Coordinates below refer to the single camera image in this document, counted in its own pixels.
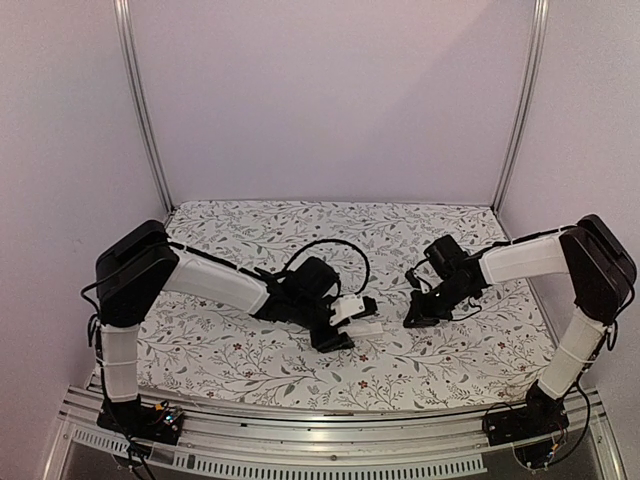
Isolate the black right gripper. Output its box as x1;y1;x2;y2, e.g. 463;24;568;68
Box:
404;278;472;328

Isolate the white remote control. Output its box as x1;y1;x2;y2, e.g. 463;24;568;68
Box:
338;323;384;339

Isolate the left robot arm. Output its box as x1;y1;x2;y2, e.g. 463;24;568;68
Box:
81;220;365;434

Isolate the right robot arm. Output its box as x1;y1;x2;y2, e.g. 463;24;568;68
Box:
404;214;639;436

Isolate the floral patterned table mat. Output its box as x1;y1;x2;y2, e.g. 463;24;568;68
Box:
134;200;560;412

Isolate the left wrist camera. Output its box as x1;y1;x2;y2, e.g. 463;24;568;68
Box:
329;294;378;326

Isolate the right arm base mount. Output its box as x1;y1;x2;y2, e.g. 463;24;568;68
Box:
482;384;569;446

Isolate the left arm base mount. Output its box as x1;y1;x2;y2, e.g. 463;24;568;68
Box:
97;397;184;446

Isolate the right aluminium corner post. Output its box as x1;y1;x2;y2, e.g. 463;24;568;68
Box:
491;0;549;217

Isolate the aluminium corner post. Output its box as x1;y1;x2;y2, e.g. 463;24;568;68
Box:
113;0;175;214
491;0;549;217

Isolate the left aluminium corner post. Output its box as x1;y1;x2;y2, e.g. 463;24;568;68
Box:
113;0;175;214

